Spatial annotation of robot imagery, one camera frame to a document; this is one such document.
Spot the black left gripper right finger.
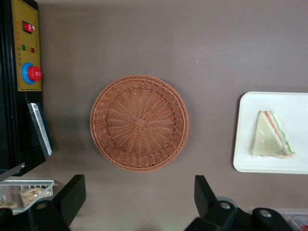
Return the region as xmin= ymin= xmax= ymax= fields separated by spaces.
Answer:
xmin=184 ymin=175 xmax=295 ymax=231

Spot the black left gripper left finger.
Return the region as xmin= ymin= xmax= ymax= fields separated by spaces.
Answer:
xmin=0 ymin=174 xmax=87 ymax=231

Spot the plastic-wrapped triangle sandwich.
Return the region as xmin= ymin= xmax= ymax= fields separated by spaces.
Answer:
xmin=251 ymin=110 xmax=297 ymax=159

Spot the white rectangular plastic tray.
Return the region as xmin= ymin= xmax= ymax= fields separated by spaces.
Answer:
xmin=232 ymin=91 xmax=308 ymax=175

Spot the round brown wicker basket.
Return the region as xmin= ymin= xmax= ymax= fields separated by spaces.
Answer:
xmin=90 ymin=74 xmax=190 ymax=173

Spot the wrapped nut snack pack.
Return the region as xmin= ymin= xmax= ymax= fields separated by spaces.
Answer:
xmin=19 ymin=187 xmax=53 ymax=207
xmin=0 ymin=200 xmax=19 ymax=210

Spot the black control box yellow panel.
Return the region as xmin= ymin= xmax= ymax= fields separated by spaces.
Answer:
xmin=0 ymin=0 xmax=47 ymax=178

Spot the red packaged item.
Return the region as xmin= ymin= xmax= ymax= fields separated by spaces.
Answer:
xmin=289 ymin=216 xmax=308 ymax=231

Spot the red emergency stop button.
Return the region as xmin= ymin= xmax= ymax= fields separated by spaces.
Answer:
xmin=21 ymin=62 xmax=43 ymax=85

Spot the clear wire-edged container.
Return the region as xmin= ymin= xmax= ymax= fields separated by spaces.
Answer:
xmin=276 ymin=211 xmax=308 ymax=231

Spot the red rocker power switch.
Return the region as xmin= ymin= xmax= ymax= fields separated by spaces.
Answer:
xmin=22 ymin=20 xmax=35 ymax=35

